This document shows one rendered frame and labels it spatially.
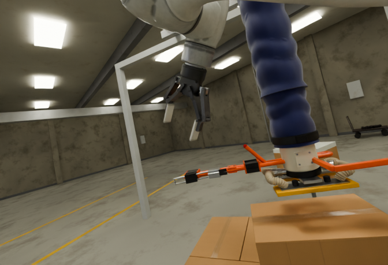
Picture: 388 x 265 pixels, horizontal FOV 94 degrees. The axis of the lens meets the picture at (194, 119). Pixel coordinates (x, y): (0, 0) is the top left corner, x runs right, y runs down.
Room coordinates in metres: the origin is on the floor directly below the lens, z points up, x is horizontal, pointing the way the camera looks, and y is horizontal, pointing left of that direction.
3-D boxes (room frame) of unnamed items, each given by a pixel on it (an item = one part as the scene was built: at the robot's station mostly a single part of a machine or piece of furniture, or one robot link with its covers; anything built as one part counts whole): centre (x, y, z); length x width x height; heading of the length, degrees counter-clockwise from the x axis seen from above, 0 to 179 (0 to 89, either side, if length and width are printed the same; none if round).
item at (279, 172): (0.99, -0.51, 1.17); 0.34 x 0.25 x 0.06; 78
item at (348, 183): (0.89, -0.49, 1.13); 0.34 x 0.10 x 0.05; 78
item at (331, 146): (2.41, -1.32, 0.82); 0.60 x 0.40 x 0.40; 28
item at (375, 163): (0.91, -0.29, 1.24); 0.93 x 0.30 x 0.04; 78
